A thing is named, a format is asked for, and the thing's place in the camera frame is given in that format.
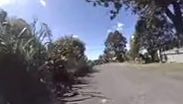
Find grey asphalt road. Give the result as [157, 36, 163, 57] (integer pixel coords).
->
[46, 54, 183, 104]

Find grass verge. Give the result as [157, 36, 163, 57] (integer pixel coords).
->
[120, 54, 183, 89]

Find tall dark tree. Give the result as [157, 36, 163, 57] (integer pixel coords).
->
[100, 29, 131, 65]

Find small green tree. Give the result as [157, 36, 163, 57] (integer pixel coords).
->
[127, 33, 143, 61]

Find flax bushes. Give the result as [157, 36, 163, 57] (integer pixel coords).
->
[0, 0, 63, 104]

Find large dark tree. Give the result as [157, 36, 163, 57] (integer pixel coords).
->
[80, 0, 183, 76]

